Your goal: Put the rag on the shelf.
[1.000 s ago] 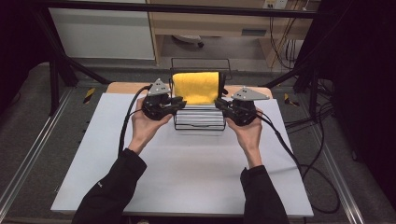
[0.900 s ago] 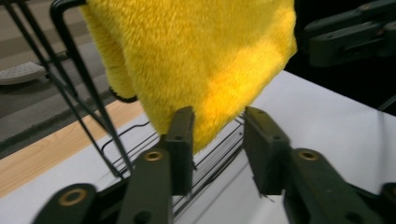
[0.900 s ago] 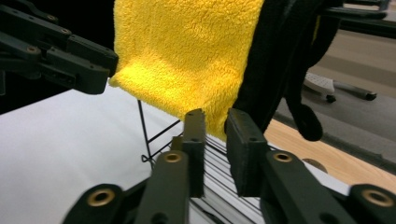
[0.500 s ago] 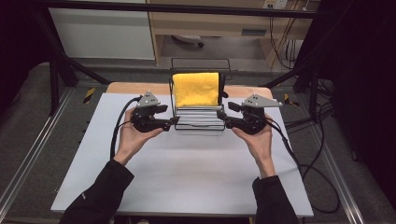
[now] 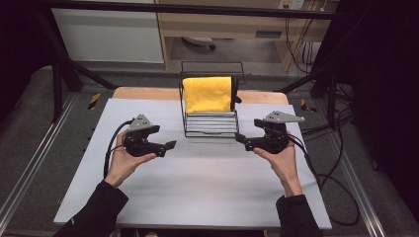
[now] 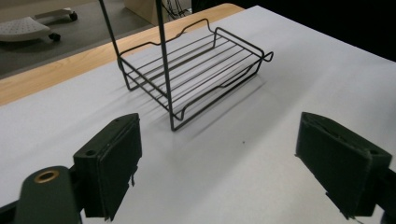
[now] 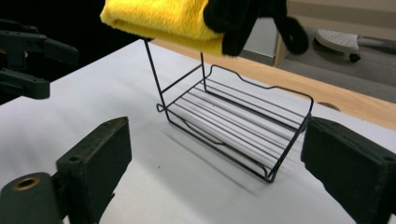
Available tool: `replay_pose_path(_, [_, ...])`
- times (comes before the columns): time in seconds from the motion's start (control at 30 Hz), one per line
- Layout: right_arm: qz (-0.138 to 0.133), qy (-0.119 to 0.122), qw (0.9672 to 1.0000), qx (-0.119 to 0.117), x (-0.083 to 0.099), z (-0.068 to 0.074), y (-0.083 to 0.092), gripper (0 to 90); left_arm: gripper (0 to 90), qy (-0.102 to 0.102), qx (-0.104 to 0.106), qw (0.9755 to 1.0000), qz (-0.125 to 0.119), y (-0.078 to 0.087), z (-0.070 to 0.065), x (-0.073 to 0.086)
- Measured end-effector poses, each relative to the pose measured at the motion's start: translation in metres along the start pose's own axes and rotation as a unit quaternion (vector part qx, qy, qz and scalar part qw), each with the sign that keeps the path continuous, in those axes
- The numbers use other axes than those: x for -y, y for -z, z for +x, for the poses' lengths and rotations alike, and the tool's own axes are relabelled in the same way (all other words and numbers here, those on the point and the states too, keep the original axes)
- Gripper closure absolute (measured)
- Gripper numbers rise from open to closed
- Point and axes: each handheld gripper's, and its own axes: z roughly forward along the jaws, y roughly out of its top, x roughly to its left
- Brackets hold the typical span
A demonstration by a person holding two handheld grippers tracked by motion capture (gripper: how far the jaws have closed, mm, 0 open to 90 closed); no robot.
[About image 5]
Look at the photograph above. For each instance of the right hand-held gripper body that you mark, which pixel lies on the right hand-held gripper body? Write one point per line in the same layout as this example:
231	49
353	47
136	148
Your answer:
275	138

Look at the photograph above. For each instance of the light wooden desk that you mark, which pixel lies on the light wooden desk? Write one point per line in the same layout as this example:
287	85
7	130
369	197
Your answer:
230	24

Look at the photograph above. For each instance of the aluminium floor rail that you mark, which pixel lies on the aluminium floor rail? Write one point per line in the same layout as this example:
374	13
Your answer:
357	184
33	158

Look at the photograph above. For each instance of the black curtain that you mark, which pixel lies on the black curtain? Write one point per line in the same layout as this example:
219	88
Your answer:
385	82
16	49

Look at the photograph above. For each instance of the white power strip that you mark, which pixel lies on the white power strip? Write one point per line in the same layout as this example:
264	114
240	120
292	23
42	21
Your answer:
291	4

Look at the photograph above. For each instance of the yellow and black tape strip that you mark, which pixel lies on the yellow and black tape strip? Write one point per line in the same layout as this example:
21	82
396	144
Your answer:
94	101
307	107

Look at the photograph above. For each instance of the black metal frame crossbar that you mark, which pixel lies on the black metal frame crossbar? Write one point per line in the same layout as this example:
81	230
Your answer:
197	9

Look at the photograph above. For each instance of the person's right hand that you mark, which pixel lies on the person's right hand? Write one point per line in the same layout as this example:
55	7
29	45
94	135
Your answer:
285	166

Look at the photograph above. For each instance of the white cabinet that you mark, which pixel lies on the white cabinet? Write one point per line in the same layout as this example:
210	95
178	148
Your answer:
108	36

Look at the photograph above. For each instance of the person's left hand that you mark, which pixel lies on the person's left hand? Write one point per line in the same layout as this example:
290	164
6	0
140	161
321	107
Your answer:
126	164

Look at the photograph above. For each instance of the office chair base with caster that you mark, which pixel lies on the office chair base with caster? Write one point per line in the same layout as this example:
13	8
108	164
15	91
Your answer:
199	41

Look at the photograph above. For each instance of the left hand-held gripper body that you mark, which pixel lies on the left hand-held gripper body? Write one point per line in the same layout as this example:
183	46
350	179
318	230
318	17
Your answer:
138	144

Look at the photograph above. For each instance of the yellow towel with black edge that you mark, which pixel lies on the yellow towel with black edge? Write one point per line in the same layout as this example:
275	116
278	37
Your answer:
207	95

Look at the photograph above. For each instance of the black metal frame strut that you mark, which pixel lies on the black metal frame strut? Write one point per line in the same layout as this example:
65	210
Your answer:
57	75
331	89

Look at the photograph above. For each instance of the wooden table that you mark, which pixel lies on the wooden table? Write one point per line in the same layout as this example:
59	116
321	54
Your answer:
148	94

